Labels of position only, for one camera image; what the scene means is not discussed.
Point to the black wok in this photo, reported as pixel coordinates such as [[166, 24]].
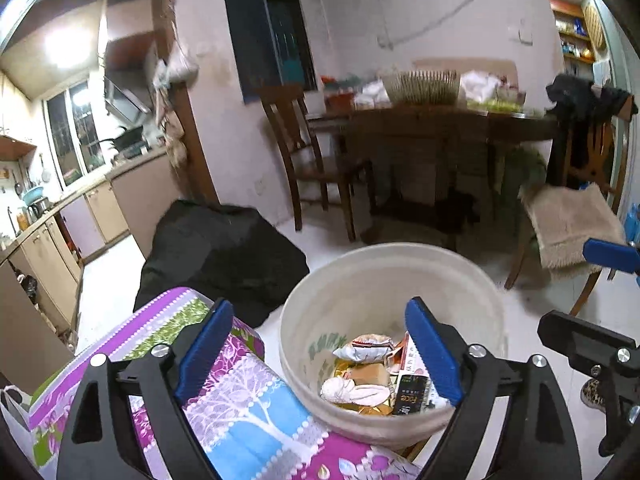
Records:
[[127, 136]]

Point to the beige fringed towel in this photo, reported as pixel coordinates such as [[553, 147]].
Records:
[[565, 225]]

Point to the hanging white plastic bag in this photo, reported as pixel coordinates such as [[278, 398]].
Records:
[[182, 62]]

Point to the dark wooden dining table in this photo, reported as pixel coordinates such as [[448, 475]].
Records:
[[425, 130]]

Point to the small tan box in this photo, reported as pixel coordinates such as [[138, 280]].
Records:
[[372, 373]]

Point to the wooden wall shelf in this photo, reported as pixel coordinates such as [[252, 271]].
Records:
[[575, 35]]

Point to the hanging beige bag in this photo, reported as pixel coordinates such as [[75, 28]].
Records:
[[175, 145]]

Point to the white cloth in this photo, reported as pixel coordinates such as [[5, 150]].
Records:
[[372, 92], [480, 85]]

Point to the round bun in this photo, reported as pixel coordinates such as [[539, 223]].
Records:
[[367, 347]]

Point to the woven basket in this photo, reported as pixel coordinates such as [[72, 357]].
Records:
[[422, 87]]

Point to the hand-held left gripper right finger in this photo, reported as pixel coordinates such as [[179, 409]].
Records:
[[432, 355]]

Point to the black jacket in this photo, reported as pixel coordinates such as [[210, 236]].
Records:
[[580, 100]]

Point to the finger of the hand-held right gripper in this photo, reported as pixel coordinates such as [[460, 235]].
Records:
[[607, 251], [590, 350]]

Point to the steel range hood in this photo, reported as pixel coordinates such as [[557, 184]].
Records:
[[125, 95]]

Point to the kitchen ceiling light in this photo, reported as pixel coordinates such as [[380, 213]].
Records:
[[67, 47]]

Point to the white wall socket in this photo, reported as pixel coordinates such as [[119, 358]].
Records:
[[260, 187]]

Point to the gold cardboard box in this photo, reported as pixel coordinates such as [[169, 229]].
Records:
[[345, 367]]

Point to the white plastic bucket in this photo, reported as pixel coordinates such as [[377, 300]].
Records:
[[350, 280]]

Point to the white tissue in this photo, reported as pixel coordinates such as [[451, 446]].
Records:
[[345, 390]]

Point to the teal basin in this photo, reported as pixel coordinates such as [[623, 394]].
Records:
[[32, 193]]

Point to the leopard print slipper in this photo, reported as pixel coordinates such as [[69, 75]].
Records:
[[593, 395]]

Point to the dark wooden chair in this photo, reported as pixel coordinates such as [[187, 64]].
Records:
[[320, 170]]

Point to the kitchen wall cabinet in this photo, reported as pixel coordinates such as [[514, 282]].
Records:
[[15, 147]]

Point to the black cloth bag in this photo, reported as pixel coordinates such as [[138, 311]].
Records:
[[225, 260]]

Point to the kitchen window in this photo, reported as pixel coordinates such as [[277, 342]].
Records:
[[75, 135]]

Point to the dark window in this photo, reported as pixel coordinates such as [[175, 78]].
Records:
[[265, 35]]

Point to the floral striped tablecloth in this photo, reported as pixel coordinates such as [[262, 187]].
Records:
[[260, 410]]

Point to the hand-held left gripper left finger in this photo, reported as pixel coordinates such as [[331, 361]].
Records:
[[205, 355]]

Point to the black snack packet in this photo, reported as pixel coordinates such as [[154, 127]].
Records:
[[412, 395]]

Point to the white wall switch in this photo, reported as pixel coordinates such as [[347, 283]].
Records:
[[525, 34]]

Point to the wooden chair with towel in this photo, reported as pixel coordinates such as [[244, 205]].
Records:
[[607, 152]]

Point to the orange white paper bag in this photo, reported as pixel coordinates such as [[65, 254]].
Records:
[[412, 357]]

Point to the beige kitchen base cabinets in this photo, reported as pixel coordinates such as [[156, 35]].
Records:
[[100, 210]]

